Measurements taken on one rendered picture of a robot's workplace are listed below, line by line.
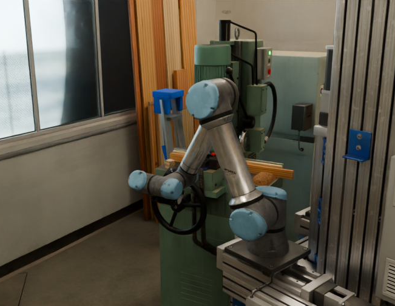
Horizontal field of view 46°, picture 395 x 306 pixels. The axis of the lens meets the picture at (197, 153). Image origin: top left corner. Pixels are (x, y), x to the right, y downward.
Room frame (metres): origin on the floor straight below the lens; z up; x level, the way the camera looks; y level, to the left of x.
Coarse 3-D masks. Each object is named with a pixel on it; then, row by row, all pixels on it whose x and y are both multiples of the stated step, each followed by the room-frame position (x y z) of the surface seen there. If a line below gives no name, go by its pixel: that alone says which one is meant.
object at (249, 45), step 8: (232, 40) 2.46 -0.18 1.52; (240, 40) 2.46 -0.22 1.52; (248, 40) 2.46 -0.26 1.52; (248, 48) 2.40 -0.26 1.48; (248, 56) 2.41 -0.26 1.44; (248, 64) 2.41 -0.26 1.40; (248, 72) 2.41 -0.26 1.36; (248, 80) 2.41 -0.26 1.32; (240, 96) 2.42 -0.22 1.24; (240, 112) 2.42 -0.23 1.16; (240, 120) 2.41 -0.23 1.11; (256, 120) 2.53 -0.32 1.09; (240, 128) 2.41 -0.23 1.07; (248, 152) 2.44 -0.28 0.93; (256, 152) 2.55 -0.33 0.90
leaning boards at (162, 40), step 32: (128, 0) 3.71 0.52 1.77; (160, 0) 4.03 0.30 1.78; (192, 0) 4.39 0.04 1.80; (160, 32) 4.00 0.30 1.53; (192, 32) 4.36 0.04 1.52; (160, 64) 3.97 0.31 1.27; (192, 64) 4.32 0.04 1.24; (160, 128) 3.66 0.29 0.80; (192, 128) 3.96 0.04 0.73; (160, 160) 3.64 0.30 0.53
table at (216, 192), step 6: (180, 162) 2.37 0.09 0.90; (156, 168) 2.26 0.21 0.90; (162, 168) 2.26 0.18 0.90; (156, 174) 2.25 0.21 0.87; (162, 174) 2.24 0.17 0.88; (252, 174) 2.16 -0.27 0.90; (222, 180) 2.08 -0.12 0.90; (276, 180) 2.08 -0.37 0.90; (282, 180) 2.16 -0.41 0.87; (222, 186) 2.07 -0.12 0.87; (276, 186) 2.08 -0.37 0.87; (186, 192) 2.06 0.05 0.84; (204, 192) 2.02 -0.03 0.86; (210, 192) 2.01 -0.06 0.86; (216, 192) 1.99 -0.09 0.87; (222, 192) 2.05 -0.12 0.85; (228, 192) 2.07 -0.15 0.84; (216, 198) 1.99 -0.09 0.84
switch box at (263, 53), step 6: (258, 48) 2.48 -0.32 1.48; (264, 48) 2.48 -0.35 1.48; (270, 48) 2.51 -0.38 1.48; (258, 54) 2.47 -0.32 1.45; (264, 54) 2.45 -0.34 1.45; (258, 60) 2.47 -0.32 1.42; (264, 60) 2.45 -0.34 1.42; (258, 66) 2.47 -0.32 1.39; (264, 66) 2.45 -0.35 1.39; (270, 66) 2.52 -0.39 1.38; (258, 72) 2.47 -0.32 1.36; (264, 72) 2.45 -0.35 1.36; (258, 78) 2.47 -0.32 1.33; (264, 78) 2.45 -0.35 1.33
